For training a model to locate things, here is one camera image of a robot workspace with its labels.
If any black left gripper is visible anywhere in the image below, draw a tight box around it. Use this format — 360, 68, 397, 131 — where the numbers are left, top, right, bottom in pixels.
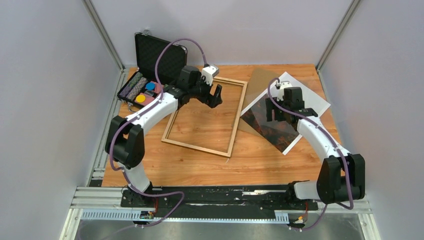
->
189, 73, 223, 109

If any autumn forest photo print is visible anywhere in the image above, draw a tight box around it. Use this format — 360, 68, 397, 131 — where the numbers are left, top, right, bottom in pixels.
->
240, 72, 331, 155

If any light wooden picture frame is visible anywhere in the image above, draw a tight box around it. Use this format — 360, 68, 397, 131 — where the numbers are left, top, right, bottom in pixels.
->
161, 77, 248, 158

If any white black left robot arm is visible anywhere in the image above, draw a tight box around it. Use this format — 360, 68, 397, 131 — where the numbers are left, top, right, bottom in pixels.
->
104, 65, 223, 207

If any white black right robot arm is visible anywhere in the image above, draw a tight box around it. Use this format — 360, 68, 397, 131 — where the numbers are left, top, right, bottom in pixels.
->
265, 87, 365, 210

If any brown cardboard backing board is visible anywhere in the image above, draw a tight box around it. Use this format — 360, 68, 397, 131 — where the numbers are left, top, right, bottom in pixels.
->
238, 68, 282, 142

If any blue round chip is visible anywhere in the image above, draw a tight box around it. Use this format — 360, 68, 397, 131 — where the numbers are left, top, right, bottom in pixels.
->
145, 82, 156, 91

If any black poker chip case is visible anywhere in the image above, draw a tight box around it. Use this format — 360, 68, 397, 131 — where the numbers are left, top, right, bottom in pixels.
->
116, 32, 188, 108

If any yellow round chip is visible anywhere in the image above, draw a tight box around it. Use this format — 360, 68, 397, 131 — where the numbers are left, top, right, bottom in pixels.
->
135, 94, 146, 103

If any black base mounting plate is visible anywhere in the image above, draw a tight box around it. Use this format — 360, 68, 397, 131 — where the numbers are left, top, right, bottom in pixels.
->
120, 185, 318, 219

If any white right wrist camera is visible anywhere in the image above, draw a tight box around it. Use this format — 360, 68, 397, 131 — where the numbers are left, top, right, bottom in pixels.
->
275, 80, 294, 102

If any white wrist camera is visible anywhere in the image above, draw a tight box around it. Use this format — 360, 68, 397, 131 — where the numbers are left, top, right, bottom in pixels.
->
275, 80, 294, 102
201, 65, 220, 86

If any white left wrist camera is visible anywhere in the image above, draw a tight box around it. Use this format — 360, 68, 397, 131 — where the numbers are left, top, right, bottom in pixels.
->
201, 65, 220, 86

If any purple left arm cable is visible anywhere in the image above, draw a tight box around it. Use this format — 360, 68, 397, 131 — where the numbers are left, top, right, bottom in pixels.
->
108, 37, 209, 229

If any white slotted cable duct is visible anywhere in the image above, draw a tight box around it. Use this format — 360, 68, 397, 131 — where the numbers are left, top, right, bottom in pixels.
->
80, 210, 290, 224

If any aluminium right corner post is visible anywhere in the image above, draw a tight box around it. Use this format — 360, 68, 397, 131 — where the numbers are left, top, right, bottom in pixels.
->
315, 0, 363, 73

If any aluminium corner post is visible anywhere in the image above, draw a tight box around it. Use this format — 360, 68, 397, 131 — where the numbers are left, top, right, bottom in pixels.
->
315, 0, 363, 73
82, 0, 125, 72

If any aluminium left corner post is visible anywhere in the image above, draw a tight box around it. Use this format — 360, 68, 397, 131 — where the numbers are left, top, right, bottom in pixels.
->
82, 0, 125, 72

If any aluminium rail frame front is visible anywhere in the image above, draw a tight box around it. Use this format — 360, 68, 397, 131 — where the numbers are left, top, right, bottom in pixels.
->
60, 185, 380, 240

